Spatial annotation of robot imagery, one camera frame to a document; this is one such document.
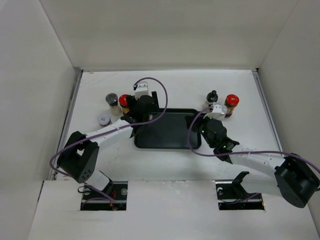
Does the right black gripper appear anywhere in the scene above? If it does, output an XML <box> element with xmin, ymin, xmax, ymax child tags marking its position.
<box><xmin>185</xmin><ymin>111</ymin><xmax>216</xmax><ymax>149</ymax></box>

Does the red lid jar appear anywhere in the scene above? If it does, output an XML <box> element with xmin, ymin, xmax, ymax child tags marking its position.
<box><xmin>224</xmin><ymin>94</ymin><xmax>240</xmax><ymax>118</ymax></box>
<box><xmin>118</xmin><ymin>94</ymin><xmax>130</xmax><ymax>115</ymax></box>

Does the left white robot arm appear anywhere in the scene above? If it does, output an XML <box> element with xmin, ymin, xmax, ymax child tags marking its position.
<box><xmin>57</xmin><ymin>91</ymin><xmax>159</xmax><ymax>200</ymax></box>

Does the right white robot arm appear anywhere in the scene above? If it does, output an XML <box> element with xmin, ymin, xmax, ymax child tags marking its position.
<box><xmin>185</xmin><ymin>112</ymin><xmax>320</xmax><ymax>208</ymax></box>

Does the black plastic tray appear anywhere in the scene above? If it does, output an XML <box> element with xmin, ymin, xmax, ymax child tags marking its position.
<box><xmin>134</xmin><ymin>108</ymin><xmax>198</xmax><ymax>150</ymax></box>

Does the black cap white bottle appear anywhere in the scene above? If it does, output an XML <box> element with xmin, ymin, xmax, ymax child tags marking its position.
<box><xmin>204</xmin><ymin>90</ymin><xmax>219</xmax><ymax>108</ymax></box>

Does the grey lid salt shaker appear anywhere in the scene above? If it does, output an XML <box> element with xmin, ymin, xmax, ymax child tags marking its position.
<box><xmin>105</xmin><ymin>93</ymin><xmax>122</xmax><ymax>116</ymax></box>

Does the white lid spice jar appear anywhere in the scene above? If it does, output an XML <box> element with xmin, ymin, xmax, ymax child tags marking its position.
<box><xmin>97</xmin><ymin>113</ymin><xmax>112</xmax><ymax>127</ymax></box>

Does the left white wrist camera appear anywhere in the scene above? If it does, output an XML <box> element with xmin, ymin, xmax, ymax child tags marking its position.
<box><xmin>133</xmin><ymin>81</ymin><xmax>149</xmax><ymax>100</ymax></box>

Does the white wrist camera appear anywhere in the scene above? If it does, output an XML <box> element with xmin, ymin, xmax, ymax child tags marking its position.
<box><xmin>204</xmin><ymin>102</ymin><xmax>228</xmax><ymax>121</ymax></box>
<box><xmin>133</xmin><ymin>81</ymin><xmax>149</xmax><ymax>100</ymax></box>

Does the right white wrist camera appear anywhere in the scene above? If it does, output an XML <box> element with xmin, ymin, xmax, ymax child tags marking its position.
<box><xmin>204</xmin><ymin>102</ymin><xmax>228</xmax><ymax>121</ymax></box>

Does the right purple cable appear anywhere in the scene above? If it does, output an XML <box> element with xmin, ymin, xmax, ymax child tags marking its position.
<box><xmin>187</xmin><ymin>106</ymin><xmax>320</xmax><ymax>193</ymax></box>

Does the purple cable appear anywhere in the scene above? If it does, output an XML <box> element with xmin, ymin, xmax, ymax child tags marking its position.
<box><xmin>49</xmin><ymin>76</ymin><xmax>169</xmax><ymax>205</ymax></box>
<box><xmin>187</xmin><ymin>106</ymin><xmax>320</xmax><ymax>193</ymax></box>

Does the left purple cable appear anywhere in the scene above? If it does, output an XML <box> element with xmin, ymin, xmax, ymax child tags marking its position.
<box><xmin>49</xmin><ymin>76</ymin><xmax>169</xmax><ymax>205</ymax></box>

